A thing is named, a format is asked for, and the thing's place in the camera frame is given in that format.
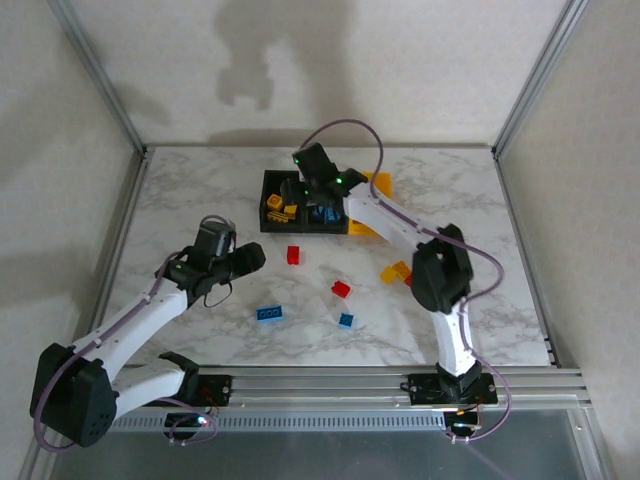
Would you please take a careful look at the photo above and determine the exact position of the black storage bin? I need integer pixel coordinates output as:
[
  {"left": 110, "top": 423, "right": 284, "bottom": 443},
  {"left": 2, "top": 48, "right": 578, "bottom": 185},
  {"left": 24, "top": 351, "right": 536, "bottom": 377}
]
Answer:
[
  {"left": 304, "top": 169, "right": 351, "bottom": 235},
  {"left": 259, "top": 169, "right": 309, "bottom": 234}
]

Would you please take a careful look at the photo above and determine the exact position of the yellow storage bin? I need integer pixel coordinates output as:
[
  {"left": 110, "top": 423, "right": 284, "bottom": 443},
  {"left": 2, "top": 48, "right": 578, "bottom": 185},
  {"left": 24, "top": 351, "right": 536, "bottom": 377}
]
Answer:
[{"left": 347, "top": 171, "right": 395, "bottom": 240}]

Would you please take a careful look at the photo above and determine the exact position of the small black controller board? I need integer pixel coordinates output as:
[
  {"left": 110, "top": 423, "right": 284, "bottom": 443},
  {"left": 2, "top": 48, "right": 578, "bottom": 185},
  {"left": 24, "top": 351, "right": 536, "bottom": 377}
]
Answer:
[
  {"left": 446, "top": 409, "right": 484, "bottom": 434},
  {"left": 164, "top": 412, "right": 210, "bottom": 436}
]

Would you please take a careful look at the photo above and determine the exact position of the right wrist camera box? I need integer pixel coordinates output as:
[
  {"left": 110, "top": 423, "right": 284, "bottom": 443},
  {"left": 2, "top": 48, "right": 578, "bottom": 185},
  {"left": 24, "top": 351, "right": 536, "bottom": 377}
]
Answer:
[{"left": 292, "top": 143, "right": 337, "bottom": 184}]

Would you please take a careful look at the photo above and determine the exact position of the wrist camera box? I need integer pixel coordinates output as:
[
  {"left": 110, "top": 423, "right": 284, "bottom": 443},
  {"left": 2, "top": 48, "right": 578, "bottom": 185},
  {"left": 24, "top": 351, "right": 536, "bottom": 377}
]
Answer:
[
  {"left": 192, "top": 219, "right": 237, "bottom": 261},
  {"left": 292, "top": 143, "right": 337, "bottom": 184}
]

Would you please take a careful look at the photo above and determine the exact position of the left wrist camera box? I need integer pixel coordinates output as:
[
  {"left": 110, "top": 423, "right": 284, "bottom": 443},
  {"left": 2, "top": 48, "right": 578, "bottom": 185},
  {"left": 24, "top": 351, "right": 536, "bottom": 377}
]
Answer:
[{"left": 192, "top": 219, "right": 237, "bottom": 261}]

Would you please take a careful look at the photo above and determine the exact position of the aluminium table side rail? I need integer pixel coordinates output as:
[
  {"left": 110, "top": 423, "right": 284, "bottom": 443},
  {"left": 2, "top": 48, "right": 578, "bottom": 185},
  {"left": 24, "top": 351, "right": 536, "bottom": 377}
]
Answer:
[
  {"left": 74, "top": 147, "right": 154, "bottom": 369},
  {"left": 492, "top": 149, "right": 559, "bottom": 366}
]

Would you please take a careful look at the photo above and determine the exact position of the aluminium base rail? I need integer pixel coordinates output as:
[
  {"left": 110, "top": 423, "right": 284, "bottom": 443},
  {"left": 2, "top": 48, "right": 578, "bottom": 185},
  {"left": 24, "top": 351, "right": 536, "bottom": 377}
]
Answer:
[{"left": 47, "top": 367, "right": 589, "bottom": 412}]

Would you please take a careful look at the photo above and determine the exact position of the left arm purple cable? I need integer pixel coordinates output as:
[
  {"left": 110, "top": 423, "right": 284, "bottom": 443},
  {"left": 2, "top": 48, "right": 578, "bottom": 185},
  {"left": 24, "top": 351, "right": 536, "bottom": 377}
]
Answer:
[{"left": 32, "top": 214, "right": 239, "bottom": 451}]

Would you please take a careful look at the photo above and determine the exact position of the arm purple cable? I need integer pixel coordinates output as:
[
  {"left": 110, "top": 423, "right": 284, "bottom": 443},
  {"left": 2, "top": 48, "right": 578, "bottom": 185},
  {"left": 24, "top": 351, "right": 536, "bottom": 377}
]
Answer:
[
  {"left": 32, "top": 214, "right": 239, "bottom": 451},
  {"left": 298, "top": 118, "right": 512, "bottom": 444}
]

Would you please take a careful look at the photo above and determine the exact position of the grey slotted cable duct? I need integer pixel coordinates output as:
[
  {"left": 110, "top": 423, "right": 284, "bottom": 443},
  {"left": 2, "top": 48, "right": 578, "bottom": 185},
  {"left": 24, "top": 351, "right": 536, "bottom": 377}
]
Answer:
[{"left": 62, "top": 412, "right": 447, "bottom": 432}]

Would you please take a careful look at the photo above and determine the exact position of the aluminium frame post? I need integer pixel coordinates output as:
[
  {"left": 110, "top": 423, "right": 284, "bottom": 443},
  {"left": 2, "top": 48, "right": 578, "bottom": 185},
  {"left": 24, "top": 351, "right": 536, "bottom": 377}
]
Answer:
[
  {"left": 47, "top": 0, "right": 149, "bottom": 156},
  {"left": 492, "top": 0, "right": 587, "bottom": 156}
]

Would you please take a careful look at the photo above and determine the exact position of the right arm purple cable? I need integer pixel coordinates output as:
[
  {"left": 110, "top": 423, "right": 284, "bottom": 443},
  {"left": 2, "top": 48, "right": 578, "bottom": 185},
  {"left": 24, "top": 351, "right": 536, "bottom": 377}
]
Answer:
[{"left": 298, "top": 118, "right": 512, "bottom": 444}]

